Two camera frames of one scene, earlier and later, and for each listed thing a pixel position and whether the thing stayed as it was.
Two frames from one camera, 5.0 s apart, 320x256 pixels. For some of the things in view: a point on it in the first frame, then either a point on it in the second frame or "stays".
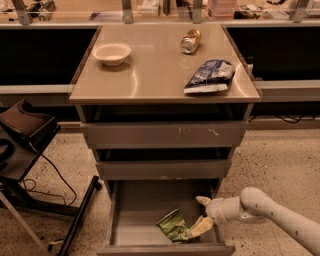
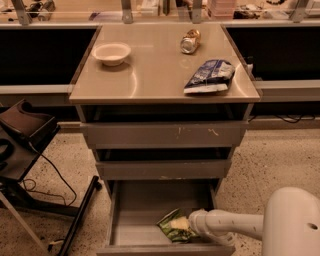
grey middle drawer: [167, 169] stays
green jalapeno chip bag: [176, 226] stays
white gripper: [216, 210] -> [199, 222]
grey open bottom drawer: [134, 208] stays
